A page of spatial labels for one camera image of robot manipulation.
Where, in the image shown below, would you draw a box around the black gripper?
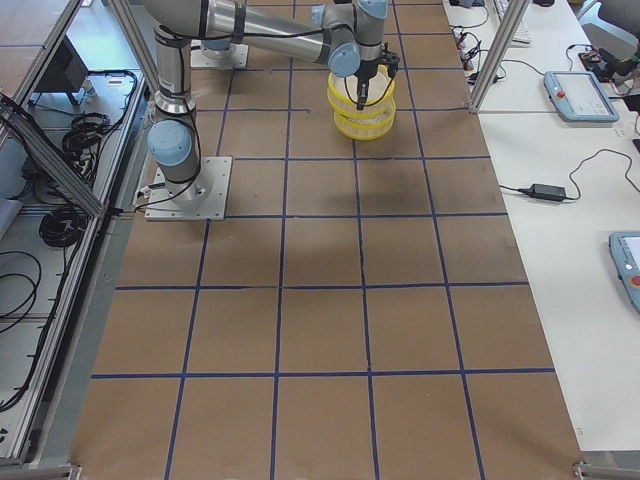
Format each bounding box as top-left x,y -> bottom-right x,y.
355,43 -> 384,110

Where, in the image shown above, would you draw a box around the yellow steamer layer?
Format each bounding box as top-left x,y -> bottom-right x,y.
333,103 -> 397,141
327,66 -> 395,119

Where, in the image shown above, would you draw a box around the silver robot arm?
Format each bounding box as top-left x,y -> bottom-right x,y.
144,1 -> 399,207

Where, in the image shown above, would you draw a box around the white keyboard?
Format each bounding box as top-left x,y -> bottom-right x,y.
492,0 -> 532,48

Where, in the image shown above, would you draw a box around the black power adapter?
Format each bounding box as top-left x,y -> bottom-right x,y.
517,183 -> 568,202

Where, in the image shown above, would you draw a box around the blue teach pendant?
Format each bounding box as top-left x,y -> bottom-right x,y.
543,71 -> 619,123
608,231 -> 640,311

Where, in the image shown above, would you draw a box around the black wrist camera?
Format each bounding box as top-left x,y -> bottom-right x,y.
380,45 -> 400,80

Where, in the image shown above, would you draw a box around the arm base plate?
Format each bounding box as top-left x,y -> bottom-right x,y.
190,43 -> 249,70
144,156 -> 233,221

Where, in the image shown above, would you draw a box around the aluminium frame post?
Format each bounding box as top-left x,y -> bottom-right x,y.
469,27 -> 510,113

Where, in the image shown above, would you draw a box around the coiled black cables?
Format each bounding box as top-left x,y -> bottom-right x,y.
38,205 -> 87,249

